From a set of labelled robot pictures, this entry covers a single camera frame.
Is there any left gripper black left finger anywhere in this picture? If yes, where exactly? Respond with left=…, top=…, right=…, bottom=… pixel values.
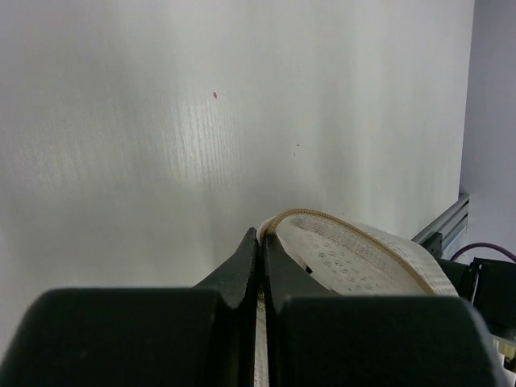
left=1, top=229, right=258, bottom=386

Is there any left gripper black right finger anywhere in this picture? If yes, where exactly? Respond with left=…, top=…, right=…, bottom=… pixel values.
left=263, top=235, right=508, bottom=386

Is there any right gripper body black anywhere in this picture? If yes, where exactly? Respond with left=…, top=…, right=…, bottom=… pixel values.
left=419, top=233, right=515, bottom=363

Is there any white mesh laundry bag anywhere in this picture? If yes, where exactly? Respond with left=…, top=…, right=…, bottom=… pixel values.
left=253, top=207, right=460, bottom=387

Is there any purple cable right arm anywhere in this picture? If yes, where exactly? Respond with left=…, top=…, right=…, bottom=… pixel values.
left=447, top=241, right=516, bottom=263

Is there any right aluminium frame post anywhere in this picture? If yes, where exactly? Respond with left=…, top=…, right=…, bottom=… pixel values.
left=412, top=193, right=470, bottom=244

